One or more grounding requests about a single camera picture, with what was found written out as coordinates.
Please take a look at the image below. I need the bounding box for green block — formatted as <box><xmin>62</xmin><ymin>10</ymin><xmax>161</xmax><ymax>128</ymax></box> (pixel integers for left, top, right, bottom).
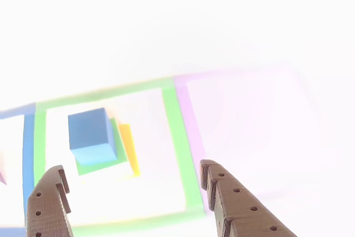
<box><xmin>75</xmin><ymin>117</ymin><xmax>129</xmax><ymax>177</ymax></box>

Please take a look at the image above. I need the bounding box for small blue block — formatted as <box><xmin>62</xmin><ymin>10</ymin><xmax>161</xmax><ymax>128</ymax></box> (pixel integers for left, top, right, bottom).
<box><xmin>68</xmin><ymin>107</ymin><xmax>119</xmax><ymax>166</ymax></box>

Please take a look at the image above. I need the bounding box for blue square frame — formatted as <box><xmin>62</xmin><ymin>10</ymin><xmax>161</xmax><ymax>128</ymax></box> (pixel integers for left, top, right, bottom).
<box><xmin>0</xmin><ymin>103</ymin><xmax>37</xmax><ymax>237</ymax></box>

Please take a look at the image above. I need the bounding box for green square frame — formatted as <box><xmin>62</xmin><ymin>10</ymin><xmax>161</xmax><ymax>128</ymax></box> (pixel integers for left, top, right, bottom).
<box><xmin>33</xmin><ymin>77</ymin><xmax>207</xmax><ymax>237</ymax></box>

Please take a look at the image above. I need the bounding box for orange block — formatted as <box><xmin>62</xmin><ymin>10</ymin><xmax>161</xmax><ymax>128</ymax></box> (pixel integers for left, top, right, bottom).
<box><xmin>118</xmin><ymin>123</ymin><xmax>141</xmax><ymax>178</ymax></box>

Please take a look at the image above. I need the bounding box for purple square frame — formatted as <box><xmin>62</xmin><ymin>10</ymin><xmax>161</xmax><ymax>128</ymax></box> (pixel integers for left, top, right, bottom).
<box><xmin>174</xmin><ymin>66</ymin><xmax>339</xmax><ymax>213</ymax></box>

